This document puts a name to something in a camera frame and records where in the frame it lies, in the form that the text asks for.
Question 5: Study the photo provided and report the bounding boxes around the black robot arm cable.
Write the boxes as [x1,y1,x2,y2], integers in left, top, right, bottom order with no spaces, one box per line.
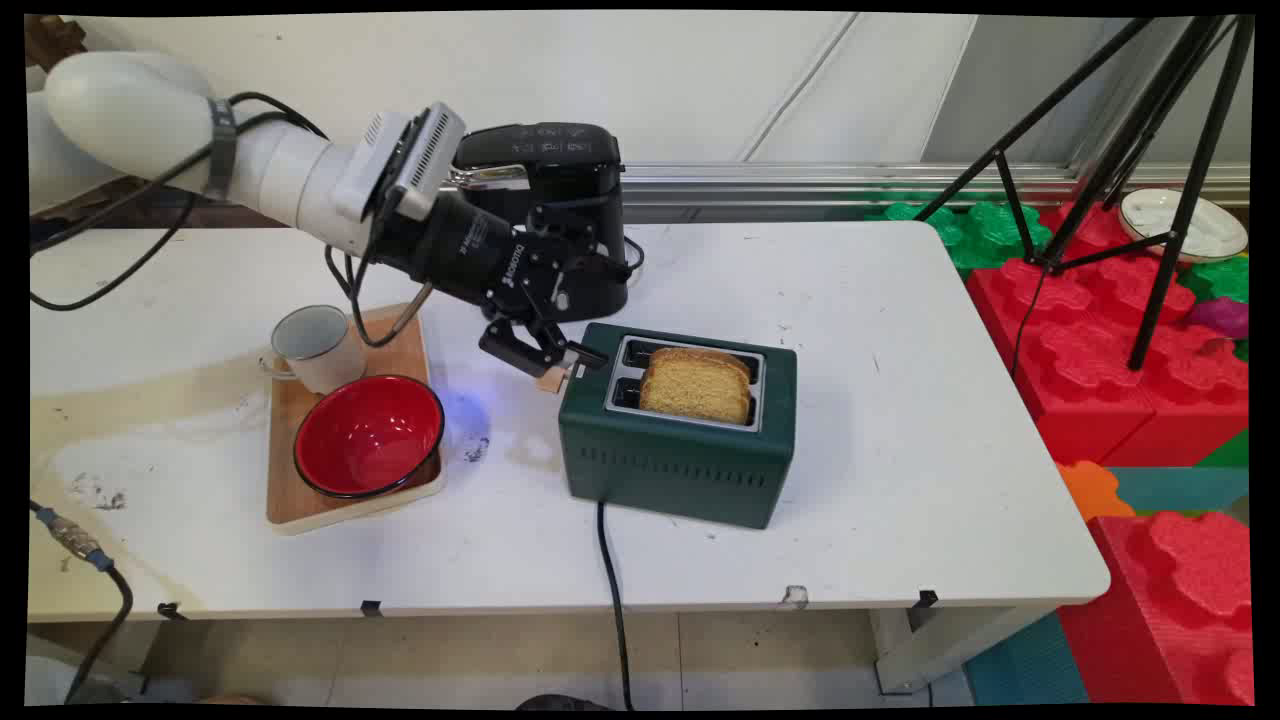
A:
[28,92,437,350]

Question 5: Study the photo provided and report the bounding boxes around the black camera tripod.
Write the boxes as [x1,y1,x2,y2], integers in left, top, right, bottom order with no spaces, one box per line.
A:
[913,14,1257,372]

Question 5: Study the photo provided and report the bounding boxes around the orange foam piece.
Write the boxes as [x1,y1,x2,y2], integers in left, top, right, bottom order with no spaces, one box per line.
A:
[1057,460,1127,523]

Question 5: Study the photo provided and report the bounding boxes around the white plate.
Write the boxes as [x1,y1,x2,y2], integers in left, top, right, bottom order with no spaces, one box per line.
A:
[1117,187,1250,264]

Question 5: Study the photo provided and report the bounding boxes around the black toaster power cable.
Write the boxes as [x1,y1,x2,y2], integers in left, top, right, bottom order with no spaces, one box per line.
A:
[596,499,637,711]

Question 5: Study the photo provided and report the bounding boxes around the aluminium wall rail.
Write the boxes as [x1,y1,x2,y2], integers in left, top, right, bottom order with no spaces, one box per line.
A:
[618,162,1251,224]

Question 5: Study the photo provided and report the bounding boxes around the black cable with metal connector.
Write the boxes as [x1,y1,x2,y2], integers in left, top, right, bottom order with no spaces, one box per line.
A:
[30,499,136,705]

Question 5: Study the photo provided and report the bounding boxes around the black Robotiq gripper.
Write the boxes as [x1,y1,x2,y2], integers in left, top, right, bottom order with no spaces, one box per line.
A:
[377,189,610,379]

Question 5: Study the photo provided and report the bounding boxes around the red bowl black rim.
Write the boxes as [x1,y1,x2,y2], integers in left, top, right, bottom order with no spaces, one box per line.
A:
[292,374,447,500]

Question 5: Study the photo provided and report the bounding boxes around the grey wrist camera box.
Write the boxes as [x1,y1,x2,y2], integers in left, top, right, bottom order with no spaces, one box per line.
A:
[333,101,468,227]

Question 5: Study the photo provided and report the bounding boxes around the wooden serving tray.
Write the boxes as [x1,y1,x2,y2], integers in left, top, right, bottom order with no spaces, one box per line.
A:
[265,302,447,536]

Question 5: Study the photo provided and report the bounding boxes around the dark green toaster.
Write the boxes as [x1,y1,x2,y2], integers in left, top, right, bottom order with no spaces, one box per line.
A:
[557,321,799,530]

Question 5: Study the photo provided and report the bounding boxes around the black coffee machine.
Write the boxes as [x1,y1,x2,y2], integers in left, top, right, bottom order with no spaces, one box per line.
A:
[450,122,633,323]

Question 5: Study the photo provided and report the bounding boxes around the toast slice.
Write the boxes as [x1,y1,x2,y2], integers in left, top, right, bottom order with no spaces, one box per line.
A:
[650,346,754,381]
[639,357,753,426]

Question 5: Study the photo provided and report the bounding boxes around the white table leg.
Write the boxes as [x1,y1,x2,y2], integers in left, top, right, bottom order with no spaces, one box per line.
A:
[868,604,1063,697]

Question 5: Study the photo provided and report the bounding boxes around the large red foam block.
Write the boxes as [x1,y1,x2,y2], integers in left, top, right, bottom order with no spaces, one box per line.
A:
[964,203,1250,468]

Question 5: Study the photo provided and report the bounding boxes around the purple toy piece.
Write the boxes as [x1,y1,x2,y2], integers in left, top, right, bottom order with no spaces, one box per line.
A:
[1186,296,1250,342]

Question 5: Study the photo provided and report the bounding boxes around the white enamel mug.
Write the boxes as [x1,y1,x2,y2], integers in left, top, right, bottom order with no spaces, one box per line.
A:
[260,304,368,395]

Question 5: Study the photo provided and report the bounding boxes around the green foam block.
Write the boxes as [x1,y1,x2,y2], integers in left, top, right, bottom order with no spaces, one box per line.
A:
[865,200,1054,272]

